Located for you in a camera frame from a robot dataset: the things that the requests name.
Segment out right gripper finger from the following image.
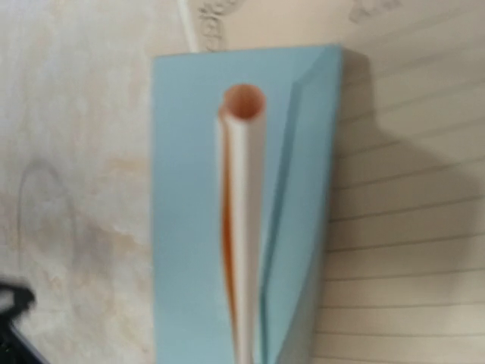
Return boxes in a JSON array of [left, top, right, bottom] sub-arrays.
[[1, 278, 49, 364]]

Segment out teal paper envelope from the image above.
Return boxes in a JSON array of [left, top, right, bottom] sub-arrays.
[[151, 44, 343, 363]]

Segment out ornate bordered letter sheet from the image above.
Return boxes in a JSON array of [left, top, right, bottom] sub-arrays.
[[145, 0, 485, 364]]

